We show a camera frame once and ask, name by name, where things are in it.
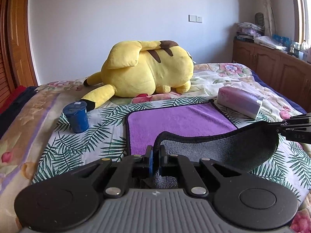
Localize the window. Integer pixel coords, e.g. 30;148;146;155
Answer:
291;0;311;48

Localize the wooden wardrobe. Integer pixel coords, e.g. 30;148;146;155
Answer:
0;0;38;91

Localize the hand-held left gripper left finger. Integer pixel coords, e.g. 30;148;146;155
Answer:
72;145;155;198

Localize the red cloth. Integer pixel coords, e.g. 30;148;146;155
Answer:
0;85;25;115

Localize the dark blue cloth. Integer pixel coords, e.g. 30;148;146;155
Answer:
0;86;37;137

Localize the pink tissue pack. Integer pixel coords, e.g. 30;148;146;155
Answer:
216;86;264;120

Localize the leaf print sheet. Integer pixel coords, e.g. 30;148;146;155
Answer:
31;95;311;205

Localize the yellow plush toy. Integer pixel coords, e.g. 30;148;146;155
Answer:
80;39;195;111

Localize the group of small bottles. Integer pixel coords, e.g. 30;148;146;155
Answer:
272;34;311;62

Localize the wooden cabinet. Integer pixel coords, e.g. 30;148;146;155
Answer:
232;39;311;105

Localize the pale curtain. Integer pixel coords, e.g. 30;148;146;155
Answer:
263;0;278;37

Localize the purple and grey towel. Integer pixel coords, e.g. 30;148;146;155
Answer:
125;102;280;190

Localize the white plastic bag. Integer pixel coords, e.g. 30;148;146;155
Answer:
253;36;287;52

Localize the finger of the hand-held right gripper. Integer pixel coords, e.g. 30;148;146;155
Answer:
267;123;311;142
282;113;311;126

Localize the stack of packets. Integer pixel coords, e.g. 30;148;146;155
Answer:
234;22;266;42

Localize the white wall switch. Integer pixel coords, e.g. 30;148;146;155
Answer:
188;14;203;24

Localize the dark blue bed sheet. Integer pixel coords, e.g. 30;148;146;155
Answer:
250;70;307;115

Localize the blue round container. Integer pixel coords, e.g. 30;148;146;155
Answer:
62;100;89;134

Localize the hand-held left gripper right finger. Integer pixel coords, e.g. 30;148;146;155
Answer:
158;144;241;198

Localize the dark grey round object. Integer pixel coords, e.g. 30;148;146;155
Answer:
254;12;265;26

